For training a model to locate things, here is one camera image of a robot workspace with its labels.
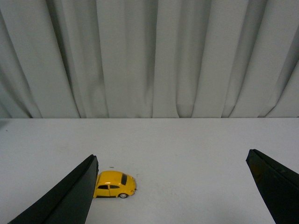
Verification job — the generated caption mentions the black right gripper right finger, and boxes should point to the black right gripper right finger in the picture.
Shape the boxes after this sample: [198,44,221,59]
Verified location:
[246,149,299,224]

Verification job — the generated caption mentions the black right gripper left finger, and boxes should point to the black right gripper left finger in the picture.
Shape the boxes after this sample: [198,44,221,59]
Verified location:
[10,154,98,224]

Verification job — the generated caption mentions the yellow beetle toy car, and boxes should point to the yellow beetle toy car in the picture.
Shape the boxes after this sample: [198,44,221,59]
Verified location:
[93,170,136,199]

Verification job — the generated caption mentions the white pleated curtain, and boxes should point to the white pleated curtain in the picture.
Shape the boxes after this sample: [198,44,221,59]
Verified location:
[0,0,299,118]

